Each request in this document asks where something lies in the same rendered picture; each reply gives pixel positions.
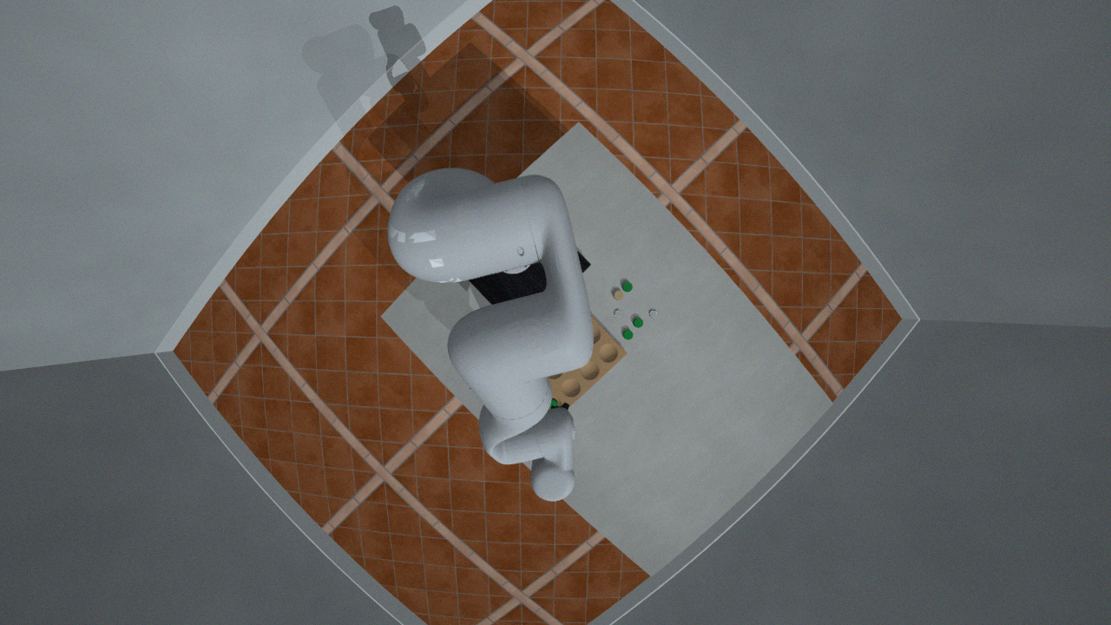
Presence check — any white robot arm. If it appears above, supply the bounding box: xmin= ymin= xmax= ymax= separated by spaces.
xmin=387 ymin=168 xmax=594 ymax=502

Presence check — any tan tray with round pockets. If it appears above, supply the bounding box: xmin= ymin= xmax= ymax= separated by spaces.
xmin=548 ymin=315 xmax=627 ymax=407

